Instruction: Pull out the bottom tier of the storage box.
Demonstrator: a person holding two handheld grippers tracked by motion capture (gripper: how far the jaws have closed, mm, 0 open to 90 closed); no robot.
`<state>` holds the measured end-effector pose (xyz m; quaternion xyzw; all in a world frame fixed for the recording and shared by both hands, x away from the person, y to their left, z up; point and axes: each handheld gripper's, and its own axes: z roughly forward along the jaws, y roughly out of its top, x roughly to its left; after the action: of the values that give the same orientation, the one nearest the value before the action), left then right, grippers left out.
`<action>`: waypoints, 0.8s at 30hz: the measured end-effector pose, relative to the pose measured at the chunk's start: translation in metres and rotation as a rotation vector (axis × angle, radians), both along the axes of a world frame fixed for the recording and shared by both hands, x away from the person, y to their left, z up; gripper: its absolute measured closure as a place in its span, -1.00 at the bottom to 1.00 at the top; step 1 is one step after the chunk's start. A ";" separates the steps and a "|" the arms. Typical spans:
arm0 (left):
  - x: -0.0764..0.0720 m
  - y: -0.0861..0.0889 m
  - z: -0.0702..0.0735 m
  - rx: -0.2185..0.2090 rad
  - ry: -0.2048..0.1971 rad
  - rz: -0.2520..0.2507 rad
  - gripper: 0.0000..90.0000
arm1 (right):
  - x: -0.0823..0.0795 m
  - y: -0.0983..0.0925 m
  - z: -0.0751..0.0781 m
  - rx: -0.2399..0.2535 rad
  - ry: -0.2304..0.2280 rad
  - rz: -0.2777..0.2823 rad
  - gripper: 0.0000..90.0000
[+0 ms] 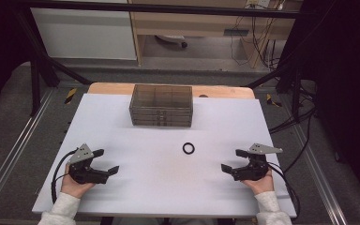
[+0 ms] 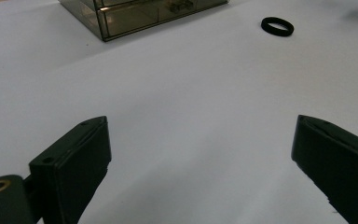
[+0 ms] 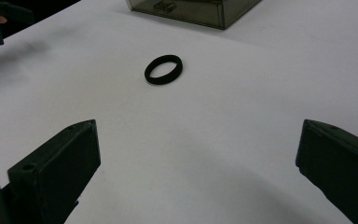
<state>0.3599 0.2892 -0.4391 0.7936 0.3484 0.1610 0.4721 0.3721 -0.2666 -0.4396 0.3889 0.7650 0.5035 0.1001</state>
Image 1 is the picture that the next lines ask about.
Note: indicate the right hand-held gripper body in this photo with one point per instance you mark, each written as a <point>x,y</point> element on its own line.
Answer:
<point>253,172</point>

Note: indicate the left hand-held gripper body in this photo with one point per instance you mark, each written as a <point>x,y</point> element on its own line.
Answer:
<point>84,175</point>

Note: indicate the clear brown drawer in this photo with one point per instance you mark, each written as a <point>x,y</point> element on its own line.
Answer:
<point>147,123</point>
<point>147,111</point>
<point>147,117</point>

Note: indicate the clear brown drawer box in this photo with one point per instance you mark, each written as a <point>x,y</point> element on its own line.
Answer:
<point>161,95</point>

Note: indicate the person's right hand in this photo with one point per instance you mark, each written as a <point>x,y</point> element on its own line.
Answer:
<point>262,186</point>

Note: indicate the person's left hand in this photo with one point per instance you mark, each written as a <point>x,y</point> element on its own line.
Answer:
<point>73,189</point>

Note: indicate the yellow black tape strip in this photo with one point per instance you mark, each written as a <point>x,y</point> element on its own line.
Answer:
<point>273,101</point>
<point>70,95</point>

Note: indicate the wooden table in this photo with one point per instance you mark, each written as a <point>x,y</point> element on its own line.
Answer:
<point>109,88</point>

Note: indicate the black metal stand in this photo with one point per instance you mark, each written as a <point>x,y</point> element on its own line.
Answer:
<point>36,78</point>
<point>293,81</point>

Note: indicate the white cabinet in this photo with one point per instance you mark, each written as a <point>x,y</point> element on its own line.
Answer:
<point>84,34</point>

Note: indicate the black curtain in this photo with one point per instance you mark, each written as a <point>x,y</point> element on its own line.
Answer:
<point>0,47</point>
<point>347,78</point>

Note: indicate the office chair base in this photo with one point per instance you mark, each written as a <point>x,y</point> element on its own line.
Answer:
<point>172,39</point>

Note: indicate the wooden desk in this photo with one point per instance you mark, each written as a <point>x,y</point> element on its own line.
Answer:
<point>200,23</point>

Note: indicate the aluminium rail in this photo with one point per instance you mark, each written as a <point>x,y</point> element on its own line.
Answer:
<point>18,146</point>
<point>320,178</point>

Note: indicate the black horizontal frame bar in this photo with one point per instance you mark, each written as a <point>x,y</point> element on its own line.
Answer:
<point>156,8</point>

